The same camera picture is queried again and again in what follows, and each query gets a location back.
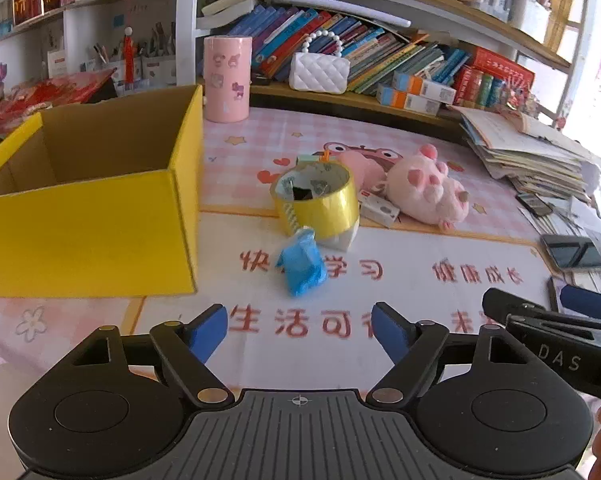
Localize yellowish packing tape roll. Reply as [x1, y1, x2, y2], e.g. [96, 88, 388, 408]
[270, 162, 361, 241]

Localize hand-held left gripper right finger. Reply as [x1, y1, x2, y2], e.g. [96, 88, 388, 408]
[365, 301, 537, 407]

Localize pink cylindrical container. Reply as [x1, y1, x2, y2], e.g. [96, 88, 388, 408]
[202, 35, 254, 123]

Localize red boxed dictionary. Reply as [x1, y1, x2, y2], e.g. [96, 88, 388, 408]
[453, 47, 536, 107]

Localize white quilted pearl-handle handbag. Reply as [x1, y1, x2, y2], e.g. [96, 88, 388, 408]
[288, 29, 352, 96]

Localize yellow cardboard box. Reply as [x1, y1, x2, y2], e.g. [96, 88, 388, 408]
[0, 84, 204, 299]

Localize smartphone with grey case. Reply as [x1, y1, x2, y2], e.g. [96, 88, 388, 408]
[539, 233, 601, 272]

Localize white shelf unit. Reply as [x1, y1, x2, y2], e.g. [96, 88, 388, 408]
[0, 0, 178, 92]

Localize wooden bookshelf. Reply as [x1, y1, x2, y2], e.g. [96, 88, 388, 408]
[195, 0, 590, 133]

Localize white shelf post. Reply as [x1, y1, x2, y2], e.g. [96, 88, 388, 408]
[174, 0, 202, 87]

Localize beige lying books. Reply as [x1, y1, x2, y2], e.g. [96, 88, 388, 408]
[199, 0, 266, 32]

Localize red paper packets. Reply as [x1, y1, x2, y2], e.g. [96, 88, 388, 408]
[8, 69, 117, 107]

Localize row of colourful books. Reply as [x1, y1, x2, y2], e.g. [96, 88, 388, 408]
[228, 4, 472, 97]

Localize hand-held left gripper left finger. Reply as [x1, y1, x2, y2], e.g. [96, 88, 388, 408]
[63, 304, 236, 411]

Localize pink printed tablecloth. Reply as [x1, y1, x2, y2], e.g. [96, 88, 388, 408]
[0, 104, 601, 413]

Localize black smartphone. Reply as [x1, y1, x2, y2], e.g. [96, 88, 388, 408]
[515, 192, 554, 217]

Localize desk pen holders with pens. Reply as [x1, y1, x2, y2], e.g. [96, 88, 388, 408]
[80, 24, 177, 87]

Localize crumpled blue plastic packet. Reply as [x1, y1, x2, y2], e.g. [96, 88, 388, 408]
[276, 227, 328, 297]

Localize stack of papers and booklets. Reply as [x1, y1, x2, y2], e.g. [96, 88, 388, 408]
[450, 105, 601, 197]

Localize orange and blue box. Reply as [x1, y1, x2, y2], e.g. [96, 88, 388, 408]
[393, 72, 457, 104]
[375, 85, 441, 116]

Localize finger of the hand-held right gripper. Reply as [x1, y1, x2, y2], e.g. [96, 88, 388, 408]
[481, 287, 561, 323]
[559, 283, 601, 322]

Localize white rolled paper tube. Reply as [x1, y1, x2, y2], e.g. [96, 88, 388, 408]
[272, 0, 412, 29]

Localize white box with red end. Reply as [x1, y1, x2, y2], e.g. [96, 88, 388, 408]
[357, 190, 402, 227]

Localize pink plush toy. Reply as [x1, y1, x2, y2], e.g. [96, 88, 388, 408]
[337, 143, 471, 232]

